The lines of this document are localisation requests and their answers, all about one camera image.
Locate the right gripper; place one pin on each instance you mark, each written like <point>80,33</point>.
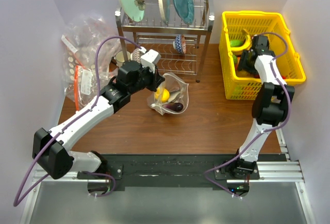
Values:
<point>243,65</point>

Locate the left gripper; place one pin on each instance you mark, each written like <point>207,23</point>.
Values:
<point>156,78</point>

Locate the yellow toy lemon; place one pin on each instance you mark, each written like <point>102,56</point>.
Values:
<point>162,95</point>

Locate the clear zip top bag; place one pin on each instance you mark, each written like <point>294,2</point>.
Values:
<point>172,82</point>

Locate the green toy lime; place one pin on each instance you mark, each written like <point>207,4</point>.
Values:
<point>235,59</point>

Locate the grey toy fish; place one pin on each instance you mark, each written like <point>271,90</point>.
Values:
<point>174,95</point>

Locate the yellow toy pepper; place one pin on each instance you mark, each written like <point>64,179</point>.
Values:
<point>244,74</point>

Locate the purple toy eggplant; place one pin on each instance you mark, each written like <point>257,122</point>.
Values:
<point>174,106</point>

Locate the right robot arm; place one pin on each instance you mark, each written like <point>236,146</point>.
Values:
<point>270,109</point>

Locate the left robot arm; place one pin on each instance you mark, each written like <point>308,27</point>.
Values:
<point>52,149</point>

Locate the orange zipper bag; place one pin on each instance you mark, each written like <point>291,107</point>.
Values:
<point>82,86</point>

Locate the yellow toy banana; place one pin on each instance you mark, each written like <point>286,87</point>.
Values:
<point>247,43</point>

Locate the yellow plastic basket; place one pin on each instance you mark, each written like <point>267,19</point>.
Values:
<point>257,22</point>

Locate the green toy fruit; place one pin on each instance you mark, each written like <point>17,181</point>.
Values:
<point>236,43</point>

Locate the grey patterned bowl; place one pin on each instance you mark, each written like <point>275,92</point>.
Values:
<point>136,55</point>

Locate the cream enamel mug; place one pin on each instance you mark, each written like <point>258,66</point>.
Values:
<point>119,58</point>

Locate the metal dish rack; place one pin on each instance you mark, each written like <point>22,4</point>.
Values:
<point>152,33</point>

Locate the blue patterned bowl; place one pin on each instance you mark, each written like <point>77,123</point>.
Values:
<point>179,44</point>

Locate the pile of clear bags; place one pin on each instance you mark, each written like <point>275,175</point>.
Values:
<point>81,38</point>

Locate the teal blue plate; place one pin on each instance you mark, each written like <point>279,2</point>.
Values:
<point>185,10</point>

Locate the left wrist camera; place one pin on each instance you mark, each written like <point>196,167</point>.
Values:
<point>150,60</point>

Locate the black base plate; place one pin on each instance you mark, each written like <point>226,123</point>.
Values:
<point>201,170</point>

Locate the aluminium frame rail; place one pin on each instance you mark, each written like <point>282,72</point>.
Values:
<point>163,188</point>

